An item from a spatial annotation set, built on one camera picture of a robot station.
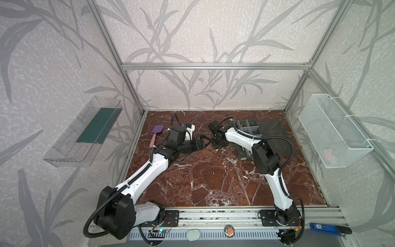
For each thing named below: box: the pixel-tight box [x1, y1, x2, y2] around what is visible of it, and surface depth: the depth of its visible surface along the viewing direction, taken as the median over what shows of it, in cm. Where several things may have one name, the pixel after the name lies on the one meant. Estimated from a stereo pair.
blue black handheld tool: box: [308, 222, 353, 237], surface depth 71 cm
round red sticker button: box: [223, 224, 235, 239], surface depth 72 cm
